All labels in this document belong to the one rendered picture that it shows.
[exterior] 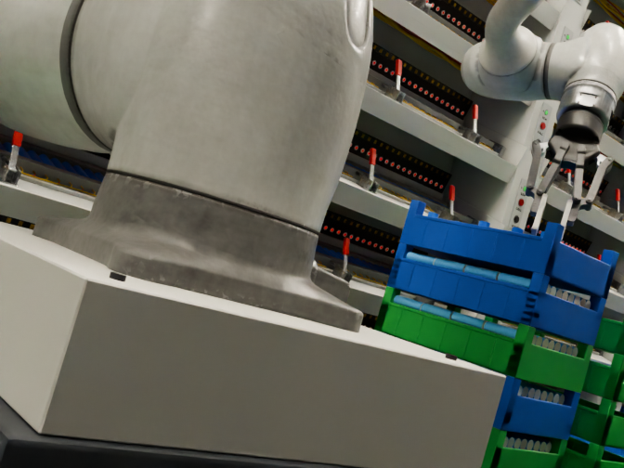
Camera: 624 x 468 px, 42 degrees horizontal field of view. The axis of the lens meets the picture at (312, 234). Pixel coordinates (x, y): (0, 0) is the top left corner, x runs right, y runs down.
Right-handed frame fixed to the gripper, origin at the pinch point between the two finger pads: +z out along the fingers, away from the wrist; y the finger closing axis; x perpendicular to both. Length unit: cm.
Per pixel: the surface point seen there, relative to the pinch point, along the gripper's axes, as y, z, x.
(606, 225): 9, -58, 85
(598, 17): -9, -117, 67
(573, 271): 5.3, 6.2, 3.2
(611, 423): 17.8, 17.4, 31.3
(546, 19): -17, -75, 31
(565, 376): 8.4, 18.5, 14.9
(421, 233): -20.7, 3.4, 8.7
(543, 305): 2.5, 14.2, 1.7
